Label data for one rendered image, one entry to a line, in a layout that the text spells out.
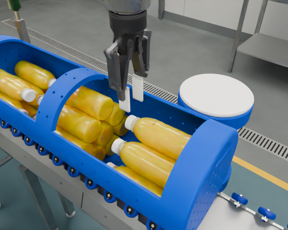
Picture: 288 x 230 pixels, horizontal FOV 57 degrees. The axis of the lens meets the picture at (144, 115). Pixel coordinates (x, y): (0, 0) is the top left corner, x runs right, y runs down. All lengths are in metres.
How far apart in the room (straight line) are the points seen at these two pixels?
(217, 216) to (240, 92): 0.49
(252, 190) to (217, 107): 1.21
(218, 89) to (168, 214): 0.63
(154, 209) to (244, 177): 1.61
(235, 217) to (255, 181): 1.34
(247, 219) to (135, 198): 0.36
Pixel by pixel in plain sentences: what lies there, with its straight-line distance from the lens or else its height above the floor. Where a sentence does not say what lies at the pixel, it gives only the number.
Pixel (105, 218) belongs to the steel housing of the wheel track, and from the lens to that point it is 0.86.
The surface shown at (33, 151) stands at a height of 0.93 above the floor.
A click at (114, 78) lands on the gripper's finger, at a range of 0.57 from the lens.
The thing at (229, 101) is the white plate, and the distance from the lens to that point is 1.02.
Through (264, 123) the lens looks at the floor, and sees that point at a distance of 2.68.
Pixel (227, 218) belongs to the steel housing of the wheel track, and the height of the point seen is 0.93.
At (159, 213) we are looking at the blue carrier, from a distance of 0.59.
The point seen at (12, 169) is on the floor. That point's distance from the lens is 2.30.
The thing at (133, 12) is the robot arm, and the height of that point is 1.45.
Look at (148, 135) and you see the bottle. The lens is 0.64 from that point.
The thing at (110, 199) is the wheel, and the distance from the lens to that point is 0.79.
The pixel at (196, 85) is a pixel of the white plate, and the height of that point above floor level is 1.04.
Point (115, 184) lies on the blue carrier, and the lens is 0.63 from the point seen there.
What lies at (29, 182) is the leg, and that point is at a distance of 1.45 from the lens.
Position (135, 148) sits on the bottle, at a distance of 0.64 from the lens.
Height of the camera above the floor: 1.62
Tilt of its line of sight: 40 degrees down
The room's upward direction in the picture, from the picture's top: straight up
